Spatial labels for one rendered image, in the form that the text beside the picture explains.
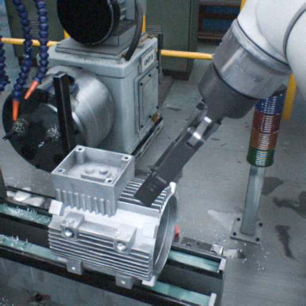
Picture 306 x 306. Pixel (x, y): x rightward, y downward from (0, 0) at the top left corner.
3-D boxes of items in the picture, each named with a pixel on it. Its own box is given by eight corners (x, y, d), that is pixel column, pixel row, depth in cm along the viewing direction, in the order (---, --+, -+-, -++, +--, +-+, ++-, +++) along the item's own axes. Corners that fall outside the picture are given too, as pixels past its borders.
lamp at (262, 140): (247, 147, 92) (250, 129, 90) (251, 135, 97) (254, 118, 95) (274, 152, 91) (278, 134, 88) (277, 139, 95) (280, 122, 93)
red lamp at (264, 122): (250, 129, 90) (252, 112, 88) (254, 118, 95) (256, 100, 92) (278, 134, 88) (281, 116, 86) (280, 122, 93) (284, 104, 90)
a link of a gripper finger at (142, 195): (173, 177, 58) (171, 180, 57) (150, 205, 62) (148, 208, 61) (156, 165, 58) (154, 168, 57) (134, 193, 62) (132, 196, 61)
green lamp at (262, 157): (244, 164, 95) (247, 147, 92) (248, 150, 100) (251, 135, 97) (271, 169, 93) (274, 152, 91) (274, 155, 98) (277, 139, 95)
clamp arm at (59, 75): (63, 176, 97) (48, 75, 83) (70, 170, 99) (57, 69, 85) (76, 179, 95) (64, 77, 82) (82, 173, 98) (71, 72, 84)
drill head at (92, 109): (-10, 181, 108) (-33, 94, 95) (69, 115, 141) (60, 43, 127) (73, 202, 101) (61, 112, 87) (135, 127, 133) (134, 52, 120)
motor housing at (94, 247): (54, 278, 81) (39, 204, 70) (95, 217, 96) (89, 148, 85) (149, 306, 75) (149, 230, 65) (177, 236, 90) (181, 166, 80)
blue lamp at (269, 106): (252, 112, 88) (255, 92, 85) (256, 100, 92) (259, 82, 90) (281, 116, 86) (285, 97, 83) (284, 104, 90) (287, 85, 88)
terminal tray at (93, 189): (55, 205, 76) (49, 174, 72) (81, 174, 84) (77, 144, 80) (114, 219, 72) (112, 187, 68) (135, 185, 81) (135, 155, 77)
